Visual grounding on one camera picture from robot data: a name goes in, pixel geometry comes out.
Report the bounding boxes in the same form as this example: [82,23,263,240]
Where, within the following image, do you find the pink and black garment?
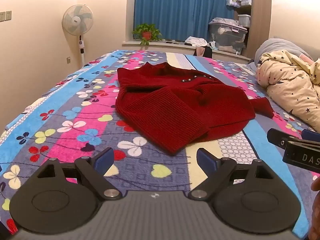
[194,46,212,59]

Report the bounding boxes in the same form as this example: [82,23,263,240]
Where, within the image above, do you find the grey pillow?
[254,38,316,65]

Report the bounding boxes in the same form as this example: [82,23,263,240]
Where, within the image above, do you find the white clothes pile on sill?
[185,36,208,47]

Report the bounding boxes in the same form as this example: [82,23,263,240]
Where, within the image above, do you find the clear plastic storage bin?
[208,17,247,55]

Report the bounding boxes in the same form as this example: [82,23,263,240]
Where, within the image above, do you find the blue window curtain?
[134,0,234,41]

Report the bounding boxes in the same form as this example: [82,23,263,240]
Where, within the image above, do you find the wall light switches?
[0,11,12,22]

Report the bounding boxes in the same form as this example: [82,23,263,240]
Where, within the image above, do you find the wooden bookshelf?
[234,0,272,58]

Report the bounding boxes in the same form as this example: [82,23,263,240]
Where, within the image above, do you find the potted green plant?
[132,23,162,46]

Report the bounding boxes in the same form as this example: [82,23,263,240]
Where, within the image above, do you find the colourful floral striped bedspread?
[1,50,317,237]

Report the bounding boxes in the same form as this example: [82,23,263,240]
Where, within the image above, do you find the dark red knit sweater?
[115,63,274,155]

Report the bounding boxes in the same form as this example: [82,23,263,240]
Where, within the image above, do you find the white standing fan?
[62,4,93,66]

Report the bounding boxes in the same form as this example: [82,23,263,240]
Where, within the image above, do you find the person's right hand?
[308,177,320,240]

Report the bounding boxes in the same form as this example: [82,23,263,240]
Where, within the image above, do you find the star pattern cream duvet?
[256,49,319,132]

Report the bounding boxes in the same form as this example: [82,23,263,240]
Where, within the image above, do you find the small white storage box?
[238,14,251,28]

